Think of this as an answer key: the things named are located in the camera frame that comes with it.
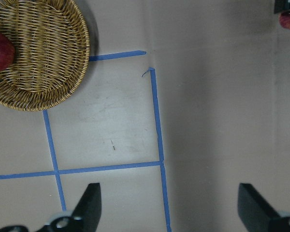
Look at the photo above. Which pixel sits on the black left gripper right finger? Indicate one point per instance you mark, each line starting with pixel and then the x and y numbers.
pixel 256 214

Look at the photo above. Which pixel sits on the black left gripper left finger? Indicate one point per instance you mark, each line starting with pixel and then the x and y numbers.
pixel 84 218

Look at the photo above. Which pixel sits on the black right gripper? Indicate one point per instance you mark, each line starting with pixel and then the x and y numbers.
pixel 281 6

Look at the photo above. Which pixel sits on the dark red apple in basket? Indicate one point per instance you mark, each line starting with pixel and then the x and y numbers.
pixel 7 52

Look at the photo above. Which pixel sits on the wicker basket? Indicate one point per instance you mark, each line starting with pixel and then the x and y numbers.
pixel 52 49

